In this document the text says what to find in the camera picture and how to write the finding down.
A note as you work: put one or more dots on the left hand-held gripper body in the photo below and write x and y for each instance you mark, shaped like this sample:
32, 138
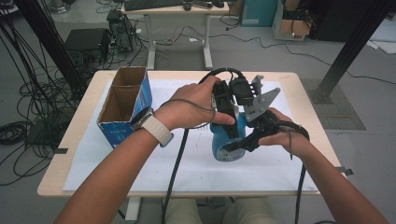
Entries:
224, 96

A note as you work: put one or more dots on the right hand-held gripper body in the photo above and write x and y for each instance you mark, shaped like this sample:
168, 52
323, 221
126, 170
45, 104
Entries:
263, 124

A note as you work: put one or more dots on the blue bottle with white cap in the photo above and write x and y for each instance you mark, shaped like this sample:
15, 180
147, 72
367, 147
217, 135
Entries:
222, 149

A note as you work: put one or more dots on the person's right hand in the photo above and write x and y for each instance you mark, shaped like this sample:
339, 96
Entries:
295, 140

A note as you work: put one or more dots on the person's left hand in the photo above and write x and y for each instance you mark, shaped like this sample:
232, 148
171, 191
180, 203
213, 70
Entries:
186, 109

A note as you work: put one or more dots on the white table mat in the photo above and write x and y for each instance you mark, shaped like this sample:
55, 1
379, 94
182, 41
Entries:
202, 174

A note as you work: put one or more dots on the person's right leg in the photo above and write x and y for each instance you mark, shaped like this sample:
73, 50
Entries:
246, 213

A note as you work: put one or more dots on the person's leg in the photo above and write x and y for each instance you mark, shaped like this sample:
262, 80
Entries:
183, 213
246, 213

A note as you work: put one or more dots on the grey floor mat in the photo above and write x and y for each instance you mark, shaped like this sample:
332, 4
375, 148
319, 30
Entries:
342, 115

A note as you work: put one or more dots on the person's left leg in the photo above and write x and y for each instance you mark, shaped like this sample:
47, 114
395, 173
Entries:
183, 213

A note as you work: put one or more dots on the teal box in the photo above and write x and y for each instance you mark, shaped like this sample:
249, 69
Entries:
258, 12

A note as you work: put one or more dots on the black tape strip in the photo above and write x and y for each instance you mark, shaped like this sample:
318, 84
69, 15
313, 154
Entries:
342, 171
61, 151

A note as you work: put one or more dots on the black computer mouse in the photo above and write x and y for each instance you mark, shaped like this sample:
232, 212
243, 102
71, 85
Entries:
187, 6

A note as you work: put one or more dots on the open brown cardboard box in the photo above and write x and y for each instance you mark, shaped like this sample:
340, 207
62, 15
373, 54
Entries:
294, 26

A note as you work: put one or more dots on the white background desk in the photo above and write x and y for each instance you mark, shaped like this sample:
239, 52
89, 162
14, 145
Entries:
148, 31

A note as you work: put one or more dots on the blue cardboard box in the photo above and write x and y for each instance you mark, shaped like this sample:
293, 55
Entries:
121, 133

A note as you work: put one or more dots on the black keyboard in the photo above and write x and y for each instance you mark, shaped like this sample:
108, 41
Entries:
152, 4

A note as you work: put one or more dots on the black computer tower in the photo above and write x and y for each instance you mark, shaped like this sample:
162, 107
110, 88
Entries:
123, 31

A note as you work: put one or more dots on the white table leg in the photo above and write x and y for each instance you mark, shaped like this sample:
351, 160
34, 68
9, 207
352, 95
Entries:
133, 210

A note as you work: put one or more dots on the black equipment case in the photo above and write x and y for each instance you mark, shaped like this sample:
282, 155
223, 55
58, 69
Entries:
87, 40

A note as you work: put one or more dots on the white paper sheets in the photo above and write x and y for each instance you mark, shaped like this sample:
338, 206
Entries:
384, 37

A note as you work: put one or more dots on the black metal frame post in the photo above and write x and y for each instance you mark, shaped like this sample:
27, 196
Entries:
351, 46
46, 37

